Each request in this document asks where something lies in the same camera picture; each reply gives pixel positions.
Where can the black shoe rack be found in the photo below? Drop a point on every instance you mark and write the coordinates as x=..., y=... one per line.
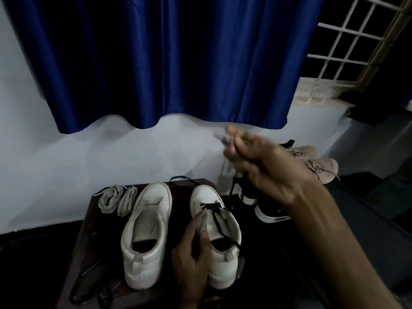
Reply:
x=370, y=228

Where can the person's right hand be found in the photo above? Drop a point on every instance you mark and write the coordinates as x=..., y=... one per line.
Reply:
x=273, y=170

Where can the blue curtain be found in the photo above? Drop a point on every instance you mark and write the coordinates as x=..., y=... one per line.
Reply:
x=386, y=77
x=161, y=54

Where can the black sneaker white sole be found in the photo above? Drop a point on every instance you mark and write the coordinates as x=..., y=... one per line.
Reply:
x=248, y=200
x=270, y=218

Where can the pink sneaker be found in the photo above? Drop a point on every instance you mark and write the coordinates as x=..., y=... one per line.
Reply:
x=328, y=168
x=305, y=152

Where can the dark brown plastic stool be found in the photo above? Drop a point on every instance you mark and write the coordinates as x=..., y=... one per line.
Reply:
x=90, y=241

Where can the person's right forearm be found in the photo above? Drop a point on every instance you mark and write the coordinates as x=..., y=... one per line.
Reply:
x=344, y=254

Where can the person's left hand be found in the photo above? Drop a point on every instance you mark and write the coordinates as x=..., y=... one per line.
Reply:
x=190, y=270

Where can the white window grille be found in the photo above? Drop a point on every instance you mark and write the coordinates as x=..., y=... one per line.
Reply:
x=341, y=45

